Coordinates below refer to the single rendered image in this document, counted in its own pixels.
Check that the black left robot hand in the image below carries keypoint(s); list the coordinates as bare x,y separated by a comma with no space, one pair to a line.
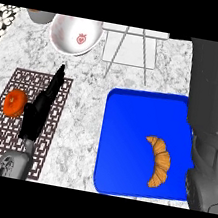
38,112

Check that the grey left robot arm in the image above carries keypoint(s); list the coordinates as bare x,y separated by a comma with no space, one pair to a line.
15,164

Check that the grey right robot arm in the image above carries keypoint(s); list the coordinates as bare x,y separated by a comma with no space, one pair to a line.
214,99

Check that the blue tray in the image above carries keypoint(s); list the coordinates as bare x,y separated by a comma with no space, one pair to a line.
125,144

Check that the white tiered shelf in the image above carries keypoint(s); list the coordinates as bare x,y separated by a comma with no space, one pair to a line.
129,50

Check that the orange round fruit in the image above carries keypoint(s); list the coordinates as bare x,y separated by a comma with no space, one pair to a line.
14,103

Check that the white bowl with red strawberry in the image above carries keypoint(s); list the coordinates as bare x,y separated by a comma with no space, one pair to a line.
74,37

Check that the grey cup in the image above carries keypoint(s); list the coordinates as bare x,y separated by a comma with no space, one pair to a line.
41,17

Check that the black and white patterned mat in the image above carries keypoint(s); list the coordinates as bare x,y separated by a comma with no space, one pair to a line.
1,24

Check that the golden brown croissant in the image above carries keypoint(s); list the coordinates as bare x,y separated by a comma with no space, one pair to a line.
161,161

